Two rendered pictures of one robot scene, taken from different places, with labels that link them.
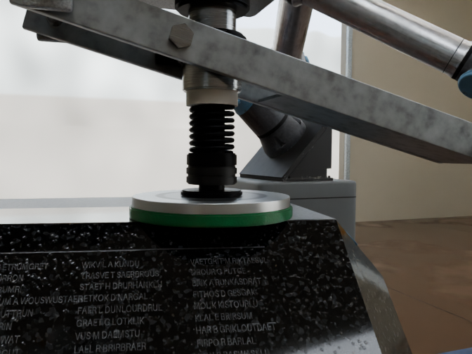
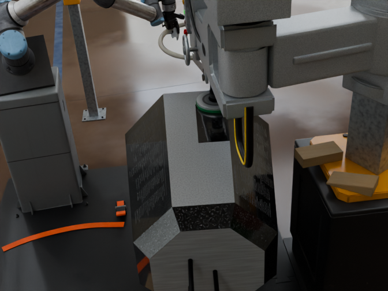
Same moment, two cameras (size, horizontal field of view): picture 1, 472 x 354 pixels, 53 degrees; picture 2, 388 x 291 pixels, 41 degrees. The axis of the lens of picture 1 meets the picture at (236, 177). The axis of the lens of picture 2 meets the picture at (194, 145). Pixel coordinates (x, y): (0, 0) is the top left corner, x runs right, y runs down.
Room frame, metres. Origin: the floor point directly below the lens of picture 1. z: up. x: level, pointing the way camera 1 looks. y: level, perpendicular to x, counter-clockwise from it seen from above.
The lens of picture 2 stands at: (0.29, 2.49, 2.23)
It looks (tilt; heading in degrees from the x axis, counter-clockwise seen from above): 33 degrees down; 281
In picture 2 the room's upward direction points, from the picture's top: 4 degrees counter-clockwise
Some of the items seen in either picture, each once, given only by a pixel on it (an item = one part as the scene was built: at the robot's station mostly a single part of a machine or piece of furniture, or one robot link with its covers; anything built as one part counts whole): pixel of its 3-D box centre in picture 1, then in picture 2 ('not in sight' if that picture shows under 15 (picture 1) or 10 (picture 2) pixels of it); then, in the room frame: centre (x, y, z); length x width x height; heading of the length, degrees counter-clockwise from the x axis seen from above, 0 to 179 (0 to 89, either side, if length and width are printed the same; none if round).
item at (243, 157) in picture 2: not in sight; (243, 129); (0.45, 0.66, 1.10); 0.23 x 0.03 x 0.32; 108
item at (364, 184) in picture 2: not in sight; (352, 179); (-0.02, 0.58, 0.80); 0.20 x 0.10 x 0.05; 158
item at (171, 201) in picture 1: (211, 199); (216, 99); (0.64, 0.03, 0.89); 0.21 x 0.21 x 0.01
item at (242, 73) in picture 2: not in sight; (243, 64); (0.44, 0.66, 1.39); 0.19 x 0.19 x 0.20
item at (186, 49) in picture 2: not in sight; (193, 49); (0.72, 0.18, 1.24); 0.15 x 0.10 x 0.15; 108
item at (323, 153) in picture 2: not in sight; (318, 154); (0.11, 0.39, 0.81); 0.20 x 0.10 x 0.05; 23
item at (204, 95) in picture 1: (211, 93); not in sight; (0.64, 0.03, 1.03); 0.07 x 0.07 x 0.04
